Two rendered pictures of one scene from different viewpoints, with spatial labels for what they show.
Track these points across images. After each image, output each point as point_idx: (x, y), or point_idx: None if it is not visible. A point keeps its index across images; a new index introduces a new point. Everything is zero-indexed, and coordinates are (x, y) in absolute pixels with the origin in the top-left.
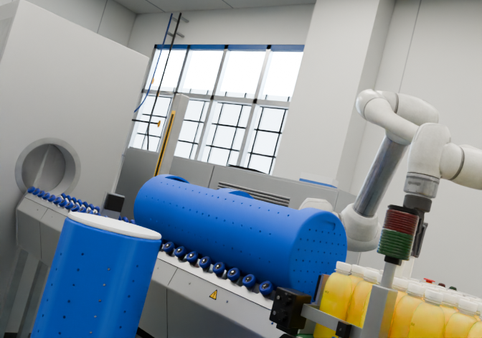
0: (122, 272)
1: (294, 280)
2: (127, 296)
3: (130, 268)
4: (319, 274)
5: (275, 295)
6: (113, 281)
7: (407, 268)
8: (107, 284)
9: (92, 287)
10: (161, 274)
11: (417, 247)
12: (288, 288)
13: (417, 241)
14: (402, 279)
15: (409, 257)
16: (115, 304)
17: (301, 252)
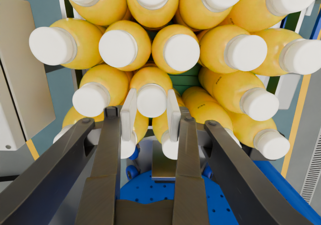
0: (311, 216)
1: (212, 185)
2: (288, 199)
3: (309, 220)
4: (165, 196)
5: None
6: (307, 209)
7: (133, 107)
8: (308, 207)
9: (310, 206)
10: None
11: (84, 139)
12: (259, 159)
13: (101, 148)
14: (242, 55)
15: (130, 119)
16: (290, 194)
17: (225, 221)
